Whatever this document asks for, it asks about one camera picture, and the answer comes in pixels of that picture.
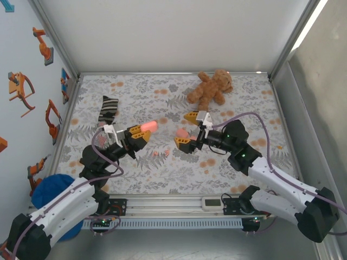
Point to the brown teddy bear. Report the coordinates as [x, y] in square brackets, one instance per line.
[210, 89]

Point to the blue orange conveyor sticker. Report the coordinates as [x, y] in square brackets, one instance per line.
[64, 81]

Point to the blue cloth bundle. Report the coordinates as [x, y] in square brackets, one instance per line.
[54, 187]

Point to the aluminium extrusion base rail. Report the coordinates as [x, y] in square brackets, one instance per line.
[168, 205]

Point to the aluminium frame rail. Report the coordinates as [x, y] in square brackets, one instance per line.
[66, 124]
[173, 73]
[287, 130]

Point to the white digital display device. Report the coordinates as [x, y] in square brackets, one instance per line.
[212, 203]

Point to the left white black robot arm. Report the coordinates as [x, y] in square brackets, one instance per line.
[65, 201]

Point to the orange block sticker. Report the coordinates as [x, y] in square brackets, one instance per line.
[2, 145]

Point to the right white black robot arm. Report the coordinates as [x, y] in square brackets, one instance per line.
[282, 184]

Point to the orange claw gripper sticker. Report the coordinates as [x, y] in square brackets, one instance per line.
[17, 89]

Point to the black white striped sock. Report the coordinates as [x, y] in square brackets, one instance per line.
[108, 108]

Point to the aluminium frame post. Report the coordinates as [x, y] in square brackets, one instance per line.
[295, 40]
[54, 38]

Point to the floral print tablecloth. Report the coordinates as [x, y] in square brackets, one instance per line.
[176, 187]

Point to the blue wall sticker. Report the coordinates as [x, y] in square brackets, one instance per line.
[9, 6]

